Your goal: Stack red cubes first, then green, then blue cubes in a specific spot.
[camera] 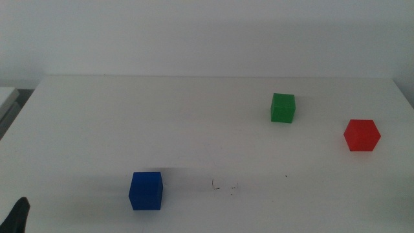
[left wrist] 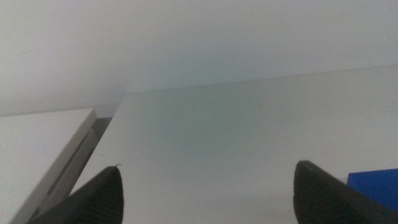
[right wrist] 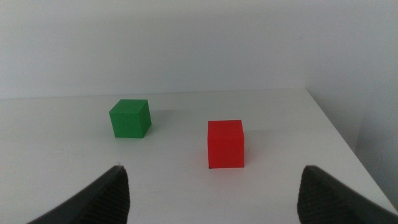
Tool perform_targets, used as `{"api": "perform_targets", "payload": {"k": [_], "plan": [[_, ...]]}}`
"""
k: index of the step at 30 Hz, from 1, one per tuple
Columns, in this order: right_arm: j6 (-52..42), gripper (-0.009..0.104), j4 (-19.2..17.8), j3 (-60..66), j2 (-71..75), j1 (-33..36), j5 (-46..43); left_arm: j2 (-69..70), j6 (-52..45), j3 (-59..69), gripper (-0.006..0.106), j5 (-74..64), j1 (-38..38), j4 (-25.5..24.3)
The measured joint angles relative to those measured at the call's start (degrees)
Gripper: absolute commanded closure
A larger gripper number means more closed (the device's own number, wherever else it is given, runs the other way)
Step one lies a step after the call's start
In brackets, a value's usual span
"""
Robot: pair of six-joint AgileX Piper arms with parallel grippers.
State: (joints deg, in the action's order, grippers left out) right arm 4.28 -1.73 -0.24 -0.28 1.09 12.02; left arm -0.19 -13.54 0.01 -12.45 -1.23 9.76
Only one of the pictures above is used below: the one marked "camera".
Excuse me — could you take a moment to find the blue cube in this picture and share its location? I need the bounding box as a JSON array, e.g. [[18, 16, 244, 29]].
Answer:
[[128, 172, 164, 212]]

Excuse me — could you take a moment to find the red cube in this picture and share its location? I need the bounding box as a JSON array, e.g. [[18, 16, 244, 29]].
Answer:
[[343, 118, 382, 152]]

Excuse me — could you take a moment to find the green cube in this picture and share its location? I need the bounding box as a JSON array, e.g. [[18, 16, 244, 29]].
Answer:
[[270, 93, 296, 124]]

